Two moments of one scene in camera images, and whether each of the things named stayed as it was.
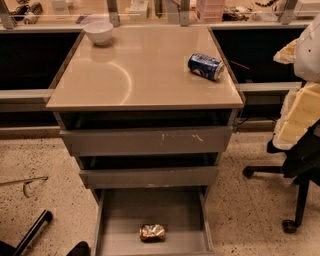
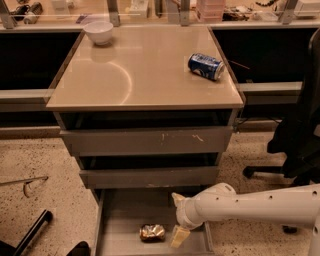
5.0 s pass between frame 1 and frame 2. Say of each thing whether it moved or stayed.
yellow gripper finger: moved
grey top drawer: stayed
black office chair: stayed
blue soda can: stayed
